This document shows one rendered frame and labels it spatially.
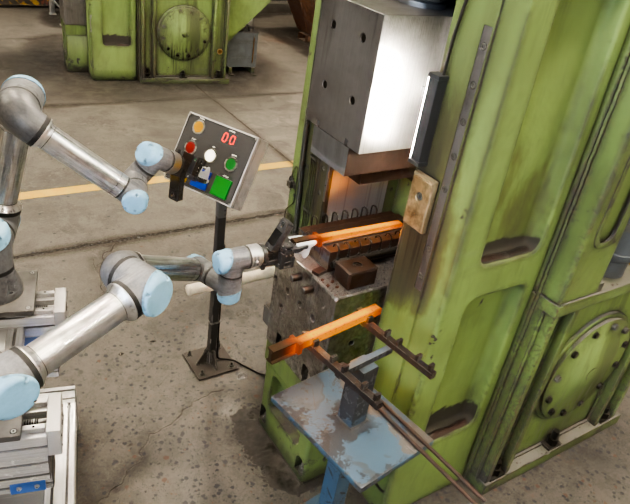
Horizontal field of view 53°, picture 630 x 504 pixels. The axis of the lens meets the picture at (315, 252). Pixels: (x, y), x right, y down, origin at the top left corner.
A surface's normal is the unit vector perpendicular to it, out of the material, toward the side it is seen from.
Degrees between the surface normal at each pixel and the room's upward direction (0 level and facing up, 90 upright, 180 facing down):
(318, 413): 0
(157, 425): 0
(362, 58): 90
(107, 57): 90
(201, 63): 90
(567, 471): 0
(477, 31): 90
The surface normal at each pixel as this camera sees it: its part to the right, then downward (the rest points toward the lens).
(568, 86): 0.53, 0.48
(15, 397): 0.71, 0.46
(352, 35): -0.84, 0.18
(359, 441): 0.14, -0.85
